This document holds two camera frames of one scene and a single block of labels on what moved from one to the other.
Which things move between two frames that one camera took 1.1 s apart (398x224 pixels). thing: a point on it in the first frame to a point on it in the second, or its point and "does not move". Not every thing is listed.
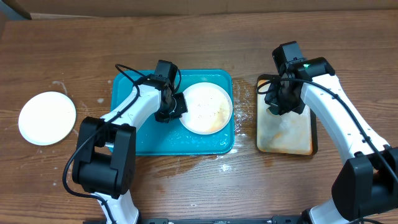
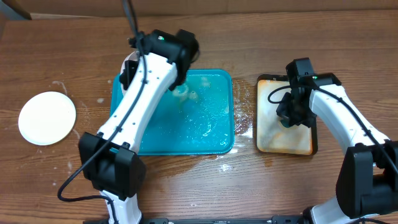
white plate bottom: x=209 y=108 to x=132 y=56
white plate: x=47 y=118 does not move
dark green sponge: x=274 y=109 to x=285 y=122
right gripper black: x=272 y=100 to x=284 y=112
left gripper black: x=182 y=108 to x=130 y=69
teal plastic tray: x=206 y=129 does not move
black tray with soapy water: x=290 y=132 does not move
